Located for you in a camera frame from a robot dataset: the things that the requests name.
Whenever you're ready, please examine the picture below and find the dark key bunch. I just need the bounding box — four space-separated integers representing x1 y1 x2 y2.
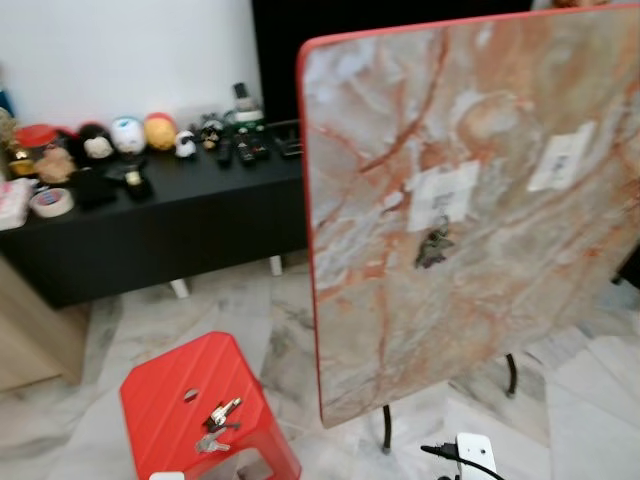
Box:
415 215 453 271

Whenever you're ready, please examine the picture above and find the red plastic stool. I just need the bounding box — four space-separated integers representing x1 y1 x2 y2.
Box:
119 331 302 480

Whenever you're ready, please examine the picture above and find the small gold trophy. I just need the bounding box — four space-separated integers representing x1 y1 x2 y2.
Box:
5 140 31 177

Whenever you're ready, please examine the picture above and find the clear jar red lid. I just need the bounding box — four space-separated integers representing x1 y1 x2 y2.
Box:
15 123 76 186

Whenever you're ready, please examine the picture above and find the yellow plush toy red cap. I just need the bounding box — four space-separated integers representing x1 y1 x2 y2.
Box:
144 112 178 151

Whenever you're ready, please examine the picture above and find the black wallet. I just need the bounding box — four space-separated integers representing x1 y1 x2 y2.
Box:
72 168 119 211

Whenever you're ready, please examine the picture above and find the green cradle with phone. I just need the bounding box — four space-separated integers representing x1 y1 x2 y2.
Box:
228 83 266 141

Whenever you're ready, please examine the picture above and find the small white panda toy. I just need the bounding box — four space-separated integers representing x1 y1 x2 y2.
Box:
175 130 197 159

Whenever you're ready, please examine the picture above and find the white tape roll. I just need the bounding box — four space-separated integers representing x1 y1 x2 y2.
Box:
30 187 74 218

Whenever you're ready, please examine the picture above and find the black tape dispenser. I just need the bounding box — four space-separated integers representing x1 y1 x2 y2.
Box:
118 160 153 199

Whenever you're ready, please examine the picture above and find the black plush toy white face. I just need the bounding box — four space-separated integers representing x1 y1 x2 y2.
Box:
78 122 116 163

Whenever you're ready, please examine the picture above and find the brass and silver key bunch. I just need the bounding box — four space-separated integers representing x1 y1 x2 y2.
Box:
205 397 244 430

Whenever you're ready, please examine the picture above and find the white paper label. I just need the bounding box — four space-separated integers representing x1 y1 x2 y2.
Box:
408 163 481 233
527 122 598 193

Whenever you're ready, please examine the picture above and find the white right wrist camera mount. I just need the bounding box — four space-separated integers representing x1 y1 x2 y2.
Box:
455 432 498 480

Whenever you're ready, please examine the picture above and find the white and blue plush toy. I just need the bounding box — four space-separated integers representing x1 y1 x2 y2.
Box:
110 116 147 156

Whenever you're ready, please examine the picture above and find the small black white figure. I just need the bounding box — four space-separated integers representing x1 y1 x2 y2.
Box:
200 115 226 151

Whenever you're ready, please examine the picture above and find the black metal table leg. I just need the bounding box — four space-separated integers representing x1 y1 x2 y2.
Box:
380 405 394 453
505 352 519 398

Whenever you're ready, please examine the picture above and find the black TV console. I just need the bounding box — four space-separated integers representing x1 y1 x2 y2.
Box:
0 125 311 309

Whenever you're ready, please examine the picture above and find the pink tissue pack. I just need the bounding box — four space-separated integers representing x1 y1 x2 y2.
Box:
0 178 36 231

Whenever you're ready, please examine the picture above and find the black television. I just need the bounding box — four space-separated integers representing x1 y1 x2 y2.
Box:
250 0 561 126

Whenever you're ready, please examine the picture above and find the light wood cabinet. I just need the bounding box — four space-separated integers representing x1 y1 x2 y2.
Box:
0 255 89 393

